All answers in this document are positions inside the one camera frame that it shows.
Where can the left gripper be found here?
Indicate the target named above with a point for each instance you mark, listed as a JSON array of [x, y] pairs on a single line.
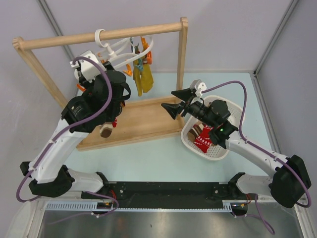
[[85, 83]]

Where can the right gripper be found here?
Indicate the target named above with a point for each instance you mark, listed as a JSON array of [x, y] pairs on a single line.
[[174, 109]]

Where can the white plastic clip hanger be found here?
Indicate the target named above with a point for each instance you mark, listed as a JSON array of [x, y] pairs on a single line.
[[120, 51]]

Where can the red patterned sock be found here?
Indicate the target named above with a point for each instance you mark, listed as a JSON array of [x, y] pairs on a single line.
[[203, 141], [114, 123]]

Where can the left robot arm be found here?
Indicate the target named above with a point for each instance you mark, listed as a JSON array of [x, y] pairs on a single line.
[[99, 105]]

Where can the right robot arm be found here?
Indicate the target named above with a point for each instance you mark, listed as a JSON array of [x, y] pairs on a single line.
[[216, 123]]

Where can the orange clothes peg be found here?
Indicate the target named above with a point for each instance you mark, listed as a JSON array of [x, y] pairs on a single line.
[[81, 88]]

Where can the brown striped sock in basket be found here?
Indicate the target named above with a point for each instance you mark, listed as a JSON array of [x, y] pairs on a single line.
[[195, 131]]

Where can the yellow-orange peg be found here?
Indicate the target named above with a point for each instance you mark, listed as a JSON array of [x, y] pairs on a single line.
[[128, 70]]

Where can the wooden clothes rack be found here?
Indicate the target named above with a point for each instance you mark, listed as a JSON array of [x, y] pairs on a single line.
[[141, 120]]

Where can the teal peg far side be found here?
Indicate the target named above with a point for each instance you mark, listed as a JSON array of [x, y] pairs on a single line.
[[134, 48]]

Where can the white perforated plastic basket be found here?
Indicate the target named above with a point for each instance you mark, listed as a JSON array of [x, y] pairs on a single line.
[[214, 153]]

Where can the brown striped hanging sock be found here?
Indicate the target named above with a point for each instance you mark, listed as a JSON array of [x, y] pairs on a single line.
[[105, 129]]

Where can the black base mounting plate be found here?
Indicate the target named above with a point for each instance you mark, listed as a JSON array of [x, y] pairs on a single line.
[[173, 194]]

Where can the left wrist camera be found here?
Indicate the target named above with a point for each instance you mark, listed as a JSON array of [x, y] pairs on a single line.
[[86, 69]]

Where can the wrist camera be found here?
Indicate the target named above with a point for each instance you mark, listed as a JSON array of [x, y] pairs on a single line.
[[86, 69], [197, 87]]

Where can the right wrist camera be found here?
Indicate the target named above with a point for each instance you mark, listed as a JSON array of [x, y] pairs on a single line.
[[197, 87]]

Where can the white slotted cable duct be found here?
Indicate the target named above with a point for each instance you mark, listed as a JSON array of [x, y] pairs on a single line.
[[98, 206]]

